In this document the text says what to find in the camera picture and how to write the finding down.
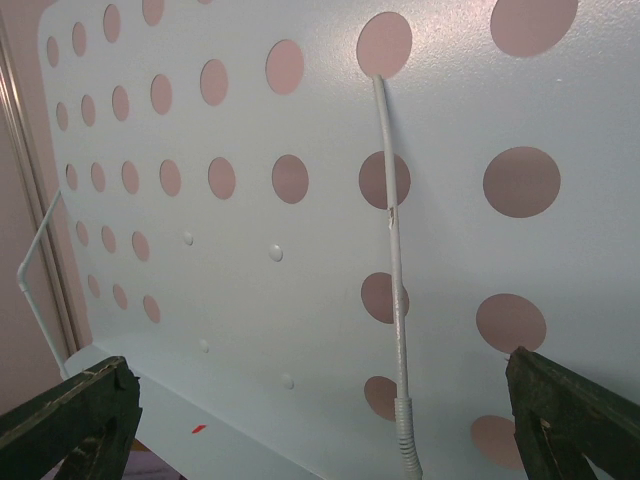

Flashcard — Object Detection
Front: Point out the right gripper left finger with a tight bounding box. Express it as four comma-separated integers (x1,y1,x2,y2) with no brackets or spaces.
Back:
1,356,142,479

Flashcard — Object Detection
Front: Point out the light blue music stand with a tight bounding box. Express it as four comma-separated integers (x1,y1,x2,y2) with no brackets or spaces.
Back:
38,1,639,479

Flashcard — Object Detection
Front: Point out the left aluminium frame post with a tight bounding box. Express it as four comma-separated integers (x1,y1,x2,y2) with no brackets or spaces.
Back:
1,1,92,355

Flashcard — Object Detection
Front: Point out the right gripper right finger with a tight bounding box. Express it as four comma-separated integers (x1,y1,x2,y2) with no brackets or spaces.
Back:
506,347,639,479

